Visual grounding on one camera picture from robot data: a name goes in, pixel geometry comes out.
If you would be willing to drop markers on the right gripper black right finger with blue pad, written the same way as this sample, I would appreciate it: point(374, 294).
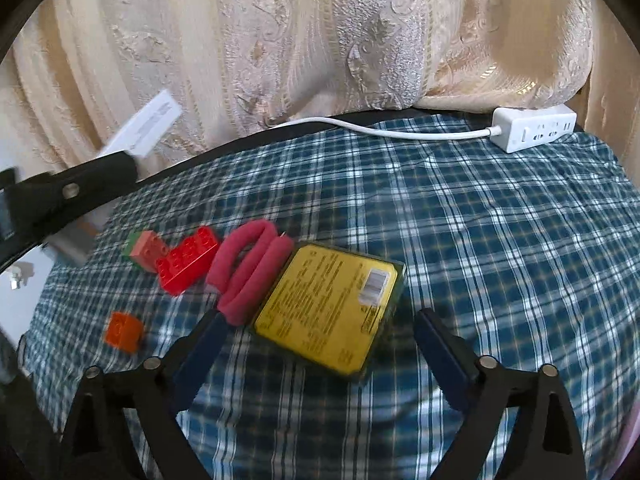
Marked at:
point(543, 442)

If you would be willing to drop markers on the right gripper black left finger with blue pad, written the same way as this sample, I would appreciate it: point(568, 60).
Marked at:
point(97, 443)

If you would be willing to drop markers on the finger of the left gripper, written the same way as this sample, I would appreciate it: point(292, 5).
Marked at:
point(46, 203)

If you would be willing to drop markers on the orange building block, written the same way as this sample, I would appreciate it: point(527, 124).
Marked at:
point(124, 332)

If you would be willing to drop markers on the pink green building block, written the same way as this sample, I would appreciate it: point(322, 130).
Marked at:
point(144, 248)

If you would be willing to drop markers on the red building brick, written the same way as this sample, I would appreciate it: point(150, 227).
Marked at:
point(188, 262)

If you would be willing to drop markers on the white blue medicine box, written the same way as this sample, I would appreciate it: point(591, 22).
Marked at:
point(146, 128)

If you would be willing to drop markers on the pink foam hair roller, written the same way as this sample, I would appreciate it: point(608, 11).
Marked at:
point(245, 267)

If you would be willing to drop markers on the yellow green tin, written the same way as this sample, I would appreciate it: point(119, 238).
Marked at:
point(330, 307)

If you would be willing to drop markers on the blue plaid cloth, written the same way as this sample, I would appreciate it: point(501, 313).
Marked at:
point(531, 257)

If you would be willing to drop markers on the left cream curtain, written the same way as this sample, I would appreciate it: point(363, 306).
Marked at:
point(79, 69)

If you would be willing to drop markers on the white power strip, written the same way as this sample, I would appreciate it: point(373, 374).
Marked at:
point(517, 129)

